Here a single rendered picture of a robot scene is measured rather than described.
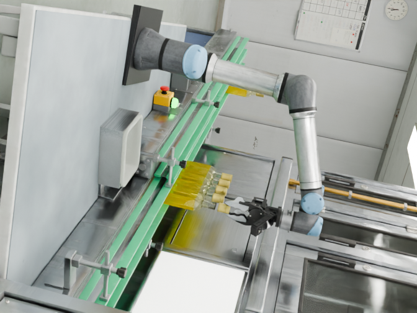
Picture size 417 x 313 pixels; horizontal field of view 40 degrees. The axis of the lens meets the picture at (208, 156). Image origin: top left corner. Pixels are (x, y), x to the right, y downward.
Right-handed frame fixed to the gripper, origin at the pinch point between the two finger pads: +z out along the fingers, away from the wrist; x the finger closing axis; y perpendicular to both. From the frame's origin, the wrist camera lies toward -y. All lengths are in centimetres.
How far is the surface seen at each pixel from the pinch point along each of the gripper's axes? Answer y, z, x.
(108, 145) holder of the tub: -20, 41, 27
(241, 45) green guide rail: 161, 24, 11
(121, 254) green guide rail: -44, 26, 4
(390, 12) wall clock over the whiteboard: 592, -107, -49
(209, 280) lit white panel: -27.0, -0.8, -12.1
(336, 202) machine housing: 48, -43, -16
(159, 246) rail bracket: -25.1, 18.4, -4.4
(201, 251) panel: -13.1, 5.2, -12.0
